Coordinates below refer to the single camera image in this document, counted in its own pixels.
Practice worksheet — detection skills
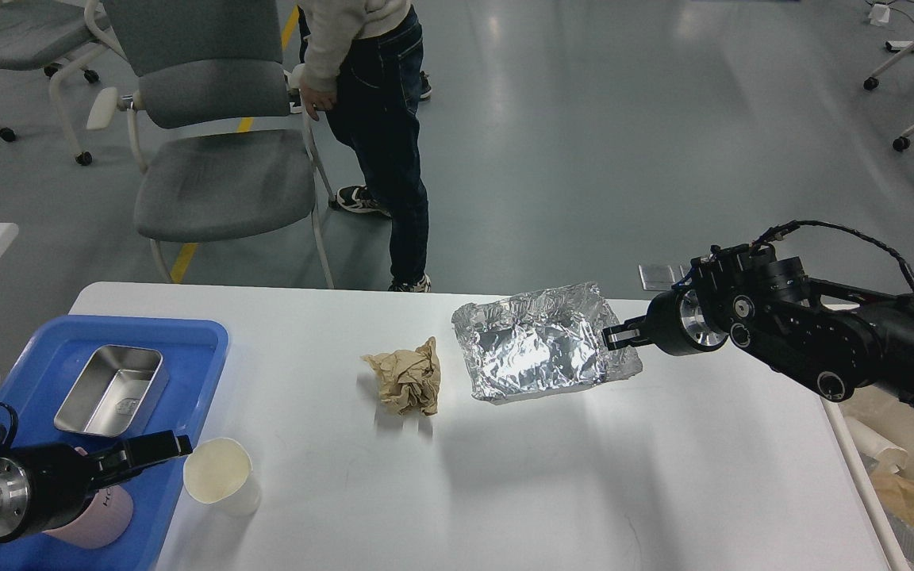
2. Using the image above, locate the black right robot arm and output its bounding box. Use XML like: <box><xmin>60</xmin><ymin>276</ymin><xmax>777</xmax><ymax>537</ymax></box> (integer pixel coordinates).
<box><xmin>602</xmin><ymin>220</ymin><xmax>914</xmax><ymax>409</ymax></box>

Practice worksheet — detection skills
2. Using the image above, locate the white power adapter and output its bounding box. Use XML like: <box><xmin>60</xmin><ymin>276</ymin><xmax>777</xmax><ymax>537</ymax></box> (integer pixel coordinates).
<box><xmin>867</xmin><ymin>1</ymin><xmax>891</xmax><ymax>28</ymax></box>

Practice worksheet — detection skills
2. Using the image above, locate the person in beige sweater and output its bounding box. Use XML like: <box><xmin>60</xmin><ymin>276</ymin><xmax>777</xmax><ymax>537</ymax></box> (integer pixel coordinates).
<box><xmin>298</xmin><ymin>1</ymin><xmax>431</xmax><ymax>293</ymax></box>

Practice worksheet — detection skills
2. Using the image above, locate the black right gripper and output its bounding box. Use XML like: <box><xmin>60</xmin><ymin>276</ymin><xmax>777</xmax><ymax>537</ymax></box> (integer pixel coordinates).
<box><xmin>602</xmin><ymin>288</ymin><xmax>728</xmax><ymax>355</ymax></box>

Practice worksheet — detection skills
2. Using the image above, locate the white chair legs right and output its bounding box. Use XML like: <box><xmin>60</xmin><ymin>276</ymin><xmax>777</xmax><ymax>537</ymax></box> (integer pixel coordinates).
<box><xmin>862</xmin><ymin>0</ymin><xmax>914</xmax><ymax>151</ymax></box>

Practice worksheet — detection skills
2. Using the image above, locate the brown paper ball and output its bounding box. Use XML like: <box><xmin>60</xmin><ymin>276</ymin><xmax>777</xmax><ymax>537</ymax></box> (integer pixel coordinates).
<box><xmin>361</xmin><ymin>336</ymin><xmax>442</xmax><ymax>416</ymax></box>

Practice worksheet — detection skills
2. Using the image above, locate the silver foil bag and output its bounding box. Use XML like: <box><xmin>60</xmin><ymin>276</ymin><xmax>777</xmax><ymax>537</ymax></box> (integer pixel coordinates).
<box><xmin>452</xmin><ymin>282</ymin><xmax>644</xmax><ymax>404</ymax></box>

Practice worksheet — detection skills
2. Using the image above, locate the cream paper cup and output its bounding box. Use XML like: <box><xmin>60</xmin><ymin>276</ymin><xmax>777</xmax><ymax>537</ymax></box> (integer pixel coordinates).
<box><xmin>182</xmin><ymin>437</ymin><xmax>261</xmax><ymax>517</ymax></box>

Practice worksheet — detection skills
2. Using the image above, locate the stainless steel rectangular tray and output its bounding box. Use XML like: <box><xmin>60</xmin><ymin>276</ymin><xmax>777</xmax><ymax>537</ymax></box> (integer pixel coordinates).
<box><xmin>53</xmin><ymin>346</ymin><xmax>170</xmax><ymax>439</ymax></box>

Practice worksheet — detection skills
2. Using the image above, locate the pink ribbed mug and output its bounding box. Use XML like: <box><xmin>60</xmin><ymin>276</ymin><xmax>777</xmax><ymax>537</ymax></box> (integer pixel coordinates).
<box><xmin>41</xmin><ymin>480</ymin><xmax>134</xmax><ymax>550</ymax></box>

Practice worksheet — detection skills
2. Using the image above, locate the metal floor outlet plate left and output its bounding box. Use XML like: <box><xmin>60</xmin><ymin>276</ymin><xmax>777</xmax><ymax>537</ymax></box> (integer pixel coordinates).
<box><xmin>638</xmin><ymin>264</ymin><xmax>688</xmax><ymax>292</ymax></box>

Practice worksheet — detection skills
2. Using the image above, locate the blue plastic tray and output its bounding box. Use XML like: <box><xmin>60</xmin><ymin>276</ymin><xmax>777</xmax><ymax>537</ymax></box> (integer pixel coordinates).
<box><xmin>0</xmin><ymin>316</ymin><xmax>229</xmax><ymax>570</ymax></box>

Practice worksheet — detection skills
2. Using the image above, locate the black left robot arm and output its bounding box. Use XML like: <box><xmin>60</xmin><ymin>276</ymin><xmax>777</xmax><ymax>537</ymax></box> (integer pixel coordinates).
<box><xmin>0</xmin><ymin>402</ymin><xmax>194</xmax><ymax>543</ymax></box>

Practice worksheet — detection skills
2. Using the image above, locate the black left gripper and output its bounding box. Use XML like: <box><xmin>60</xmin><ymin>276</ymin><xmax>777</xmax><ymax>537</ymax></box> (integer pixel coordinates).
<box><xmin>0</xmin><ymin>431</ymin><xmax>194</xmax><ymax>542</ymax></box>

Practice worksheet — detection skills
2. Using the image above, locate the beige plastic bin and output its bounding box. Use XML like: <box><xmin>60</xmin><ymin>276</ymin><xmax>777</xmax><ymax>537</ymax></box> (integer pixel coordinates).
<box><xmin>822</xmin><ymin>304</ymin><xmax>914</xmax><ymax>571</ymax></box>

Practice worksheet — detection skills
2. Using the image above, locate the grey office chair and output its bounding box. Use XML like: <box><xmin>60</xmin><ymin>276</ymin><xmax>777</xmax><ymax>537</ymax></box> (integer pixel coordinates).
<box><xmin>86</xmin><ymin>1</ymin><xmax>334</xmax><ymax>288</ymax></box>

